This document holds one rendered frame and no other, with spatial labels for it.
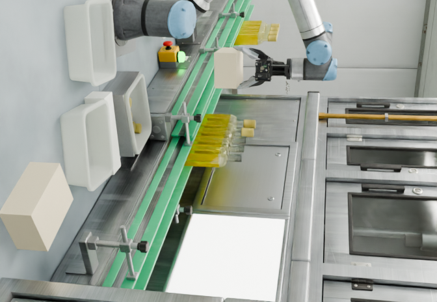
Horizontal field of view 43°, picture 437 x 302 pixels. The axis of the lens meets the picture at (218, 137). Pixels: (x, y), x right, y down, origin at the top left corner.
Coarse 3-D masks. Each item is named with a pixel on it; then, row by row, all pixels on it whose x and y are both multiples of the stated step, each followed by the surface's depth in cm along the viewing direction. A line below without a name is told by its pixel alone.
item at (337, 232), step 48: (240, 96) 267; (288, 96) 263; (336, 96) 260; (336, 144) 227; (384, 144) 225; (432, 144) 222; (192, 192) 205; (336, 192) 200; (384, 192) 198; (432, 192) 196; (288, 240) 178; (336, 240) 179; (384, 240) 178; (432, 240) 176; (288, 288) 158; (336, 288) 161; (384, 288) 160; (432, 288) 159
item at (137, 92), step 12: (132, 84) 171; (144, 84) 181; (132, 96) 184; (144, 96) 183; (132, 108) 186; (144, 108) 186; (132, 120) 171; (144, 120) 188; (132, 132) 172; (144, 132) 188
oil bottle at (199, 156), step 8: (192, 152) 193; (200, 152) 193; (208, 152) 192; (216, 152) 192; (224, 152) 192; (192, 160) 194; (200, 160) 193; (208, 160) 193; (216, 160) 192; (224, 160) 192
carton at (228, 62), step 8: (224, 48) 197; (232, 48) 197; (216, 56) 186; (224, 56) 185; (232, 56) 185; (240, 56) 194; (216, 64) 187; (224, 64) 186; (232, 64) 186; (240, 64) 194; (216, 72) 187; (224, 72) 187; (232, 72) 186; (240, 72) 195; (216, 80) 188; (224, 80) 188; (232, 80) 187; (240, 80) 196; (216, 88) 189; (224, 88) 188; (232, 88) 188
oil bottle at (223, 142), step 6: (198, 138) 201; (204, 138) 200; (210, 138) 200; (216, 138) 200; (222, 138) 199; (192, 144) 198; (198, 144) 197; (204, 144) 197; (210, 144) 197; (216, 144) 196; (222, 144) 196; (228, 144) 197; (228, 150) 197
